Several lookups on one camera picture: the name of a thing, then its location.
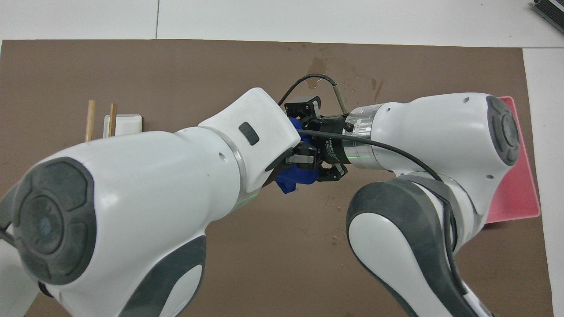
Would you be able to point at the thick wooden stick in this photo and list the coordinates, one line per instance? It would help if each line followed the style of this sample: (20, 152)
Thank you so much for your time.
(90, 119)

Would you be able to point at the brown table mat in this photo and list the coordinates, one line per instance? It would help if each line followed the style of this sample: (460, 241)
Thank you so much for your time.
(176, 79)

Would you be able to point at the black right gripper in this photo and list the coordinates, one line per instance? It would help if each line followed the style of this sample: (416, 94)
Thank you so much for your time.
(335, 152)

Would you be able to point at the water puddle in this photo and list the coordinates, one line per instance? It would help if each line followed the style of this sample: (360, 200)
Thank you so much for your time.
(318, 66)

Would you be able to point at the white rectangular tray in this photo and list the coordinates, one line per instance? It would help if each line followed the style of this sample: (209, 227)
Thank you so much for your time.
(128, 125)

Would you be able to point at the thin wooden stick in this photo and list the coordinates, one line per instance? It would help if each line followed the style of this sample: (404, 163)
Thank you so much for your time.
(113, 119)

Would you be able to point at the grey striped device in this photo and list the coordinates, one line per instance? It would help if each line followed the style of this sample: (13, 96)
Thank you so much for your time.
(551, 9)

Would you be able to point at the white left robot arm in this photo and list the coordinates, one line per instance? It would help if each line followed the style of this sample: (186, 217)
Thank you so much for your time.
(132, 185)

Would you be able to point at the blue cloth towel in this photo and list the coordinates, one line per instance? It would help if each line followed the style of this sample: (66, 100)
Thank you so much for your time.
(295, 180)

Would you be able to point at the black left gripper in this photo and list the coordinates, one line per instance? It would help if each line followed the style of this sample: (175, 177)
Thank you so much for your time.
(278, 169)

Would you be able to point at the pink plastic bin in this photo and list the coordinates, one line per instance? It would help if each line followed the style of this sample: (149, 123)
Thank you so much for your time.
(524, 185)

